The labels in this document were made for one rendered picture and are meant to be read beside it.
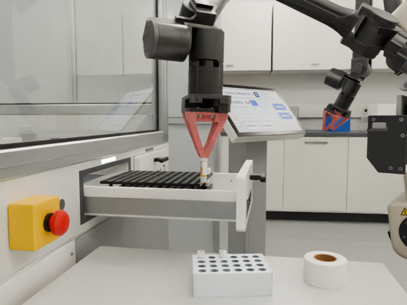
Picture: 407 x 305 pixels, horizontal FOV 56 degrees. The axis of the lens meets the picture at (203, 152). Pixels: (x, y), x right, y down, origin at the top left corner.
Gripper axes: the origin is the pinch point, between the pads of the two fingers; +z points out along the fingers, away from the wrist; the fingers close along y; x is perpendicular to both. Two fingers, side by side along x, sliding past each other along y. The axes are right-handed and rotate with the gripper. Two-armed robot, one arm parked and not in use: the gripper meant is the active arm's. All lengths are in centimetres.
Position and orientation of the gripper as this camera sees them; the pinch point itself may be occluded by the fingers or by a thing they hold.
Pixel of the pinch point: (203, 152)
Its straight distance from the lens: 63.3
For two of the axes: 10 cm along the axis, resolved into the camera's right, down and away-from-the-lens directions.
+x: 9.8, 0.2, 1.8
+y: 1.8, 0.7, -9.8
